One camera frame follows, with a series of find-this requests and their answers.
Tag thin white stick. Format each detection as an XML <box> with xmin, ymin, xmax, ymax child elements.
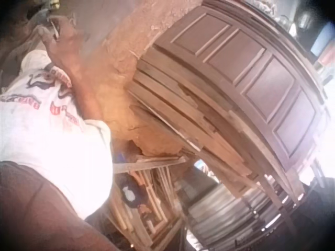
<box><xmin>49</xmin><ymin>20</ymin><xmax>60</xmax><ymax>40</ymax></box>

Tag brown panelled wooden door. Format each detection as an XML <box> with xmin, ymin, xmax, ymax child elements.
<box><xmin>153</xmin><ymin>0</ymin><xmax>331</xmax><ymax>185</ymax></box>

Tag cluttered shelf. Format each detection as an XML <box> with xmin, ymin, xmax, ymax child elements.
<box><xmin>272</xmin><ymin>0</ymin><xmax>335</xmax><ymax>88</ymax></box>

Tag person's right hand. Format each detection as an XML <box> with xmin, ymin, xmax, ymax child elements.
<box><xmin>35</xmin><ymin>10</ymin><xmax>82</xmax><ymax>64</ymax></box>

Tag stack of wooden planks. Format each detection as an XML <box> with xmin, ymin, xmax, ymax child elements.
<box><xmin>125</xmin><ymin>43</ymin><xmax>306</xmax><ymax>206</ymax></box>

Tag pile of wooden frames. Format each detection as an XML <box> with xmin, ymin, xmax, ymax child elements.
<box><xmin>104</xmin><ymin>154</ymin><xmax>191</xmax><ymax>251</ymax></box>

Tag corrugated metal sheets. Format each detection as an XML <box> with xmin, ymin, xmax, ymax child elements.
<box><xmin>180</xmin><ymin>180</ymin><xmax>290</xmax><ymax>249</ymax></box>

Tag dark cap with white patch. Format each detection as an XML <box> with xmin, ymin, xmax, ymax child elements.
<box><xmin>115</xmin><ymin>174</ymin><xmax>148</xmax><ymax>210</ymax></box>

